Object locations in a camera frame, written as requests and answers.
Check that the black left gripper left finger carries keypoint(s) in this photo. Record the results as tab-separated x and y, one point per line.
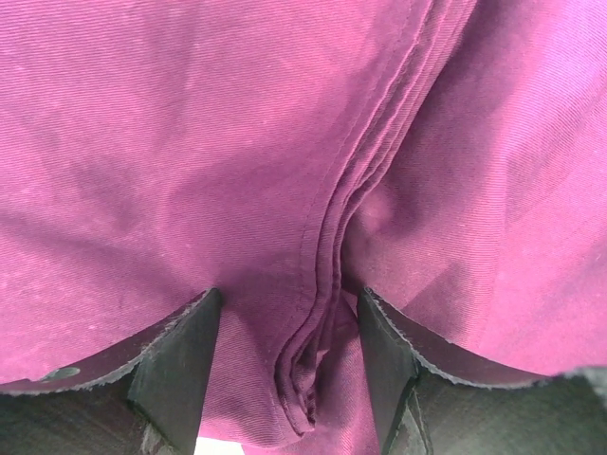
142	395

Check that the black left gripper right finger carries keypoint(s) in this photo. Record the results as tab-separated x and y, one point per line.
430	396

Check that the purple surgical cloth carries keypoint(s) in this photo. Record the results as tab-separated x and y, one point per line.
451	155

